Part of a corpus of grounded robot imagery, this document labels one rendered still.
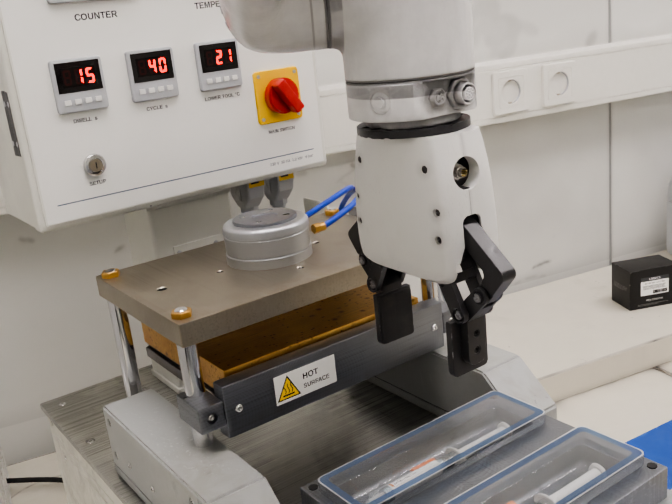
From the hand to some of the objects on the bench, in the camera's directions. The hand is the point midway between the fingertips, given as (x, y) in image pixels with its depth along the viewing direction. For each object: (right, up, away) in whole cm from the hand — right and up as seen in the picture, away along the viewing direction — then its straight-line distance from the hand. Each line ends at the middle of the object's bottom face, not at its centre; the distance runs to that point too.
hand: (429, 335), depth 57 cm
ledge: (+43, -6, +80) cm, 91 cm away
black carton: (+46, -2, +78) cm, 90 cm away
